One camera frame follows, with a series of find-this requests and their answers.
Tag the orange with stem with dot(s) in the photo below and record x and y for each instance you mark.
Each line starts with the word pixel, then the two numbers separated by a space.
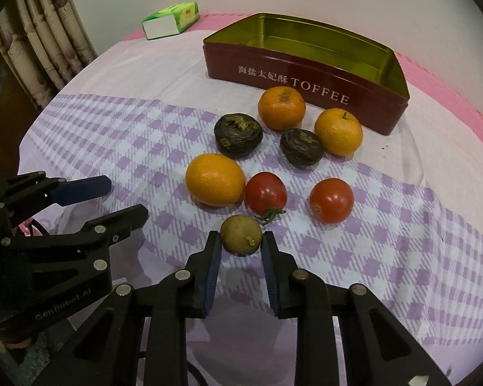
pixel 338 134

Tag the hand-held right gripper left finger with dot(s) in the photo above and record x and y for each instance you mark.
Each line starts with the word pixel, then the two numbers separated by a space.
pixel 211 273

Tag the green tissue pack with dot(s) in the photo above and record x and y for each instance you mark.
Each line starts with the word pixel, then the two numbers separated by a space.
pixel 177 18

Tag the dark wrinkled passion fruit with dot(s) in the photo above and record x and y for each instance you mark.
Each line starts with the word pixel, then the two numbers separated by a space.
pixel 237 140
pixel 302 148

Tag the dark red tin box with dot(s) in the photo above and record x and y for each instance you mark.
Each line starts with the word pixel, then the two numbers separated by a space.
pixel 306 84

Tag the red tomato with green calyx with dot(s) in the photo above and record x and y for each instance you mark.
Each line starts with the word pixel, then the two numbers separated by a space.
pixel 265 193

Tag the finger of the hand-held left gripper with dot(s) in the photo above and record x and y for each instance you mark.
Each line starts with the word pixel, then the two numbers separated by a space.
pixel 84 189
pixel 120 219

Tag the large oval orange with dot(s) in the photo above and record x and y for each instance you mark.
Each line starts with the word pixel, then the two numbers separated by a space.
pixel 215 181

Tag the small brown round fruit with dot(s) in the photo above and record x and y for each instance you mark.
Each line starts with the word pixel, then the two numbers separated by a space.
pixel 239 235

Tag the pink ribbed blanket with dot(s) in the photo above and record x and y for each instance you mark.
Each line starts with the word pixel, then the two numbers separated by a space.
pixel 446 88

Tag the orange with dark scar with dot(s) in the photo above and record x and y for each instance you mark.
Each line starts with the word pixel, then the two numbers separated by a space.
pixel 281 112

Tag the beige patterned curtain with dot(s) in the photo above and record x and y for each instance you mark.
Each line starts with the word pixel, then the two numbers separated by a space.
pixel 44 28

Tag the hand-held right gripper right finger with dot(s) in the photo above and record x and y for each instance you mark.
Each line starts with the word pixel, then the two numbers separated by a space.
pixel 270 273

